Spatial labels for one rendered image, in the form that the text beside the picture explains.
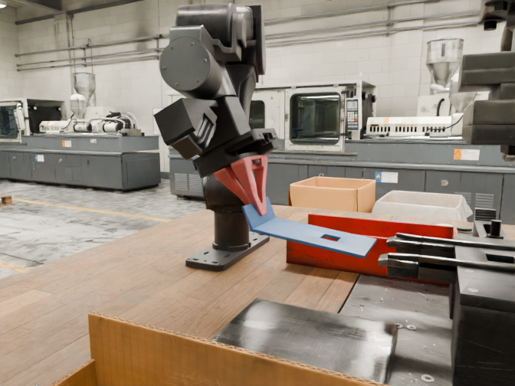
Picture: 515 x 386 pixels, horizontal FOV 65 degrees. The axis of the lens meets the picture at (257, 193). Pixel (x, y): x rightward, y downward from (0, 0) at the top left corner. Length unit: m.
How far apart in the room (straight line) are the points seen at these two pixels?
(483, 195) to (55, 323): 4.70
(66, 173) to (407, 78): 6.17
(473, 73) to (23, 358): 0.49
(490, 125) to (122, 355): 0.35
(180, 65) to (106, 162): 6.99
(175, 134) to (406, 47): 6.63
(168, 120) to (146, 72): 9.01
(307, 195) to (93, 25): 8.66
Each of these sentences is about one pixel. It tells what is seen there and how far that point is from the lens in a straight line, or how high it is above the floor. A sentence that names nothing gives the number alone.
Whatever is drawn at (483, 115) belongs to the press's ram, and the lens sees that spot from 0.38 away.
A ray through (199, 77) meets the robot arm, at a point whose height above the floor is 1.17.
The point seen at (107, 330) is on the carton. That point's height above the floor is 0.96.
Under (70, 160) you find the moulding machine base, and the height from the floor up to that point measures 0.53.
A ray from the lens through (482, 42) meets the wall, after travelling 6.99.
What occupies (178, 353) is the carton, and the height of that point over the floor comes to 0.96.
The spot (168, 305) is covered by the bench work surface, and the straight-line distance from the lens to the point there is 0.53.
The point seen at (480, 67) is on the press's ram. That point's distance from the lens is 0.42.
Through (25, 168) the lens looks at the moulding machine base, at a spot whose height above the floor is 0.31.
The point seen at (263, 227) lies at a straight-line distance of 0.50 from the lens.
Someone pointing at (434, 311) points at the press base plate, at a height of 0.90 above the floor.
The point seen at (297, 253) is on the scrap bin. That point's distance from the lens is 0.65.
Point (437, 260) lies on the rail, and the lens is 0.44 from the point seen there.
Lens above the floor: 1.12
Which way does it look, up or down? 9 degrees down
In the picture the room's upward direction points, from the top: straight up
